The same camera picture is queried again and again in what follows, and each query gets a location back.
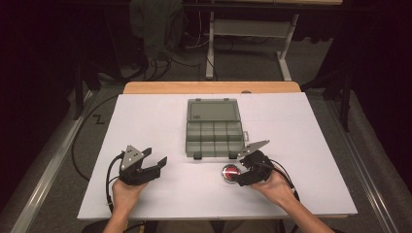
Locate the hand-held gripper black cable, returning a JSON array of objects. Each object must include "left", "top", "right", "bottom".
[
  {"left": 267, "top": 157, "right": 301, "bottom": 202},
  {"left": 105, "top": 152, "right": 126, "bottom": 214}
]

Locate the person's right hand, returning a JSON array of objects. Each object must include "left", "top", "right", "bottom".
[{"left": 250, "top": 167, "right": 296, "bottom": 209}]

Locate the aluminium floor rail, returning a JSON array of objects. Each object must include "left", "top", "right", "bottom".
[
  {"left": 9, "top": 89, "right": 96, "bottom": 233},
  {"left": 325, "top": 96, "right": 401, "bottom": 233}
]

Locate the grey plastic compartment box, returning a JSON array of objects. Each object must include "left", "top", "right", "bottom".
[{"left": 185, "top": 97, "right": 251, "bottom": 161}]

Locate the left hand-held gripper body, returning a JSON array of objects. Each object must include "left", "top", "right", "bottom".
[{"left": 118, "top": 145, "right": 162, "bottom": 186}]

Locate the black metal stand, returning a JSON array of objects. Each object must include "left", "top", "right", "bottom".
[
  {"left": 71, "top": 56, "right": 102, "bottom": 121},
  {"left": 300, "top": 66, "right": 355, "bottom": 134}
]

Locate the red round metal cap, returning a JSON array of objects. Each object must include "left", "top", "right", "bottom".
[{"left": 221, "top": 163, "right": 241, "bottom": 185}]

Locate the long black floor cable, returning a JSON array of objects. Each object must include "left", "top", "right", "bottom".
[{"left": 70, "top": 94, "right": 120, "bottom": 183}]

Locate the tangle of black floor cables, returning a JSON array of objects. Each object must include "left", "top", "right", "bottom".
[{"left": 139, "top": 52, "right": 218, "bottom": 83}]

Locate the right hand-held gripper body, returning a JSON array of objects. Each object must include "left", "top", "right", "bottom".
[{"left": 236, "top": 139, "right": 277, "bottom": 187}]

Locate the left hand-held gripper black cable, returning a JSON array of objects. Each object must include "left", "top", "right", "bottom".
[{"left": 105, "top": 152, "right": 126, "bottom": 214}]

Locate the wooden table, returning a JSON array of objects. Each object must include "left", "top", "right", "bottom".
[{"left": 122, "top": 81, "right": 302, "bottom": 95}]

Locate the right hand-held gripper black cable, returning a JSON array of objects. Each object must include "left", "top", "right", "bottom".
[{"left": 267, "top": 157, "right": 301, "bottom": 202}]

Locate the person's left hand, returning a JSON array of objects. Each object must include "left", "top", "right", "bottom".
[{"left": 111, "top": 178, "right": 150, "bottom": 216}]

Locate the grey hanging jacket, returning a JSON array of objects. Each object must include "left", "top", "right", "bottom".
[{"left": 128, "top": 0, "right": 187, "bottom": 62}]

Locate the white frame desk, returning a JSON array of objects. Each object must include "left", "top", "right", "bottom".
[{"left": 183, "top": 0, "right": 344, "bottom": 83}]

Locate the white table cover board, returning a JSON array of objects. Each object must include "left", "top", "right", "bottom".
[{"left": 77, "top": 91, "right": 359, "bottom": 221}]

